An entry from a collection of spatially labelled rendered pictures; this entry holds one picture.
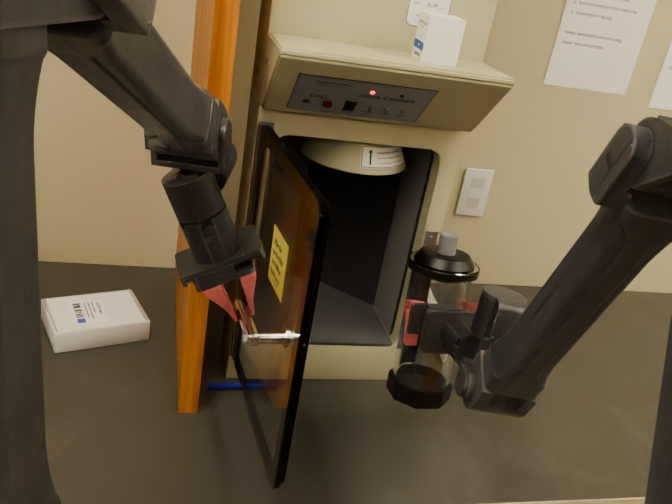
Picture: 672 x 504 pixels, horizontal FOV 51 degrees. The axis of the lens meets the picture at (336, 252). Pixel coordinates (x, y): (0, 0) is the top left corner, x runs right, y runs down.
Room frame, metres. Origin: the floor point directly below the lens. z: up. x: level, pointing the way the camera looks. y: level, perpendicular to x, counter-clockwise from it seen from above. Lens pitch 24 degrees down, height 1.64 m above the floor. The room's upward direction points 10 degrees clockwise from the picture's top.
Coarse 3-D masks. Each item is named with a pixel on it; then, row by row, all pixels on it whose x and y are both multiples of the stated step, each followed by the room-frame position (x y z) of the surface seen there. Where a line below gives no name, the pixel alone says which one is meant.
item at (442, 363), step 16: (416, 272) 0.93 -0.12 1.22; (448, 272) 0.92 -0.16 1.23; (464, 272) 0.93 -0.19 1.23; (416, 288) 0.93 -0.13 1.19; (432, 288) 0.92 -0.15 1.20; (448, 288) 0.92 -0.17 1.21; (464, 288) 0.93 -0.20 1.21; (464, 304) 0.94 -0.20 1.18; (400, 336) 0.94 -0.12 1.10; (400, 352) 0.93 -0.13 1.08; (416, 352) 0.91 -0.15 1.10; (400, 368) 0.92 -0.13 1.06; (416, 368) 0.91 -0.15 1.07; (432, 368) 0.90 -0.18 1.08; (448, 368) 0.92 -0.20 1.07; (416, 384) 0.90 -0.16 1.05; (432, 384) 0.90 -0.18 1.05; (448, 384) 0.93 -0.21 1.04
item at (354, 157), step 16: (304, 144) 1.10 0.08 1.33; (320, 144) 1.07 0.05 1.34; (336, 144) 1.06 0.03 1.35; (352, 144) 1.05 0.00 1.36; (368, 144) 1.06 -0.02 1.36; (320, 160) 1.05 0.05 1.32; (336, 160) 1.04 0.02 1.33; (352, 160) 1.04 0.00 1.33; (368, 160) 1.05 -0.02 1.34; (384, 160) 1.06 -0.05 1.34; (400, 160) 1.09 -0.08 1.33
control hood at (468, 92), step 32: (288, 64) 0.88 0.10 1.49; (320, 64) 0.89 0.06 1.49; (352, 64) 0.90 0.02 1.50; (384, 64) 0.90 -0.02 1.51; (416, 64) 0.93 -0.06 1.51; (480, 64) 1.04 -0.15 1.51; (288, 96) 0.93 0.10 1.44; (448, 96) 0.96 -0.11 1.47; (480, 96) 0.97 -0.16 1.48; (448, 128) 1.03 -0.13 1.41
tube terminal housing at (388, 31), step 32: (288, 0) 0.98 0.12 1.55; (320, 0) 1.00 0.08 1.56; (352, 0) 1.01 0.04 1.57; (384, 0) 1.02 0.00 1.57; (480, 0) 1.06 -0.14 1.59; (288, 32) 0.98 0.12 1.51; (320, 32) 1.00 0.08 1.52; (352, 32) 1.01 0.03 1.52; (384, 32) 1.02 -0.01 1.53; (480, 32) 1.06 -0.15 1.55; (256, 64) 1.05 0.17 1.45; (256, 96) 1.02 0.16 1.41; (256, 128) 0.98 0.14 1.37; (288, 128) 0.99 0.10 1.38; (320, 128) 1.00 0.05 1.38; (352, 128) 1.02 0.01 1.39; (384, 128) 1.03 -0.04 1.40; (416, 128) 1.05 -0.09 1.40; (448, 160) 1.06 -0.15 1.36; (448, 192) 1.07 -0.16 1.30; (224, 320) 1.07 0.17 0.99; (224, 352) 1.03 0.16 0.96; (320, 352) 1.02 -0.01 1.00; (352, 352) 1.04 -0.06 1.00; (384, 352) 1.05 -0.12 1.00
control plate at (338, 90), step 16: (304, 80) 0.91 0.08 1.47; (320, 80) 0.91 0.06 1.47; (336, 80) 0.91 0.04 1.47; (352, 80) 0.92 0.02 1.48; (304, 96) 0.94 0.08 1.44; (320, 96) 0.94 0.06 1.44; (336, 96) 0.94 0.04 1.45; (352, 96) 0.94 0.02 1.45; (368, 96) 0.95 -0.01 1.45; (384, 96) 0.95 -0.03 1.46; (416, 96) 0.96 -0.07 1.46; (432, 96) 0.96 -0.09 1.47; (336, 112) 0.97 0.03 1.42; (352, 112) 0.97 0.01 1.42; (368, 112) 0.98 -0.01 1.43; (384, 112) 0.98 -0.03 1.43; (416, 112) 0.99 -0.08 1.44
